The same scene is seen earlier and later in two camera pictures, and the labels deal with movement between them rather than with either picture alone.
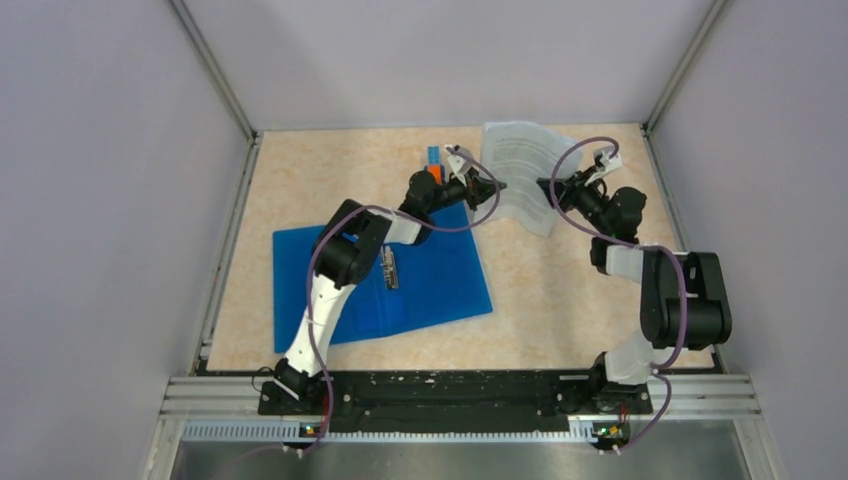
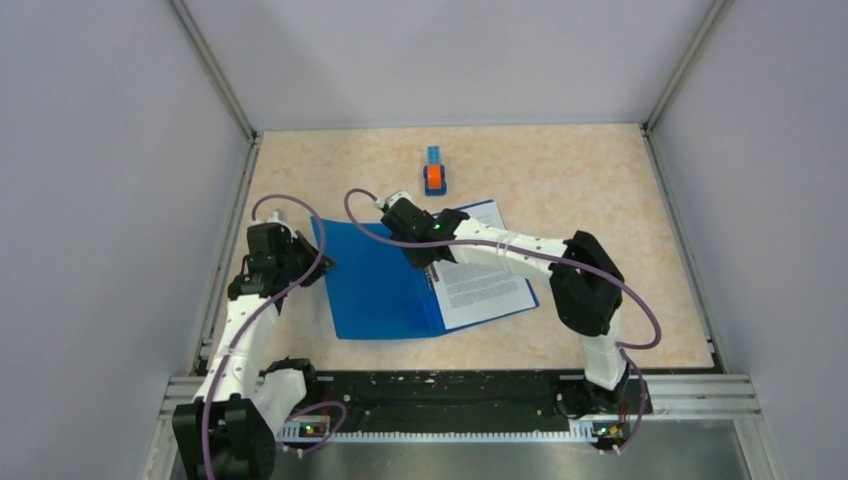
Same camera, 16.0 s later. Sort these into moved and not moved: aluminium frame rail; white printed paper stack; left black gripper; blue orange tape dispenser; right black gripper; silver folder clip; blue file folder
Moved: white printed paper stack; right black gripper; blue file folder; silver folder clip; left black gripper
Not moved: aluminium frame rail; blue orange tape dispenser
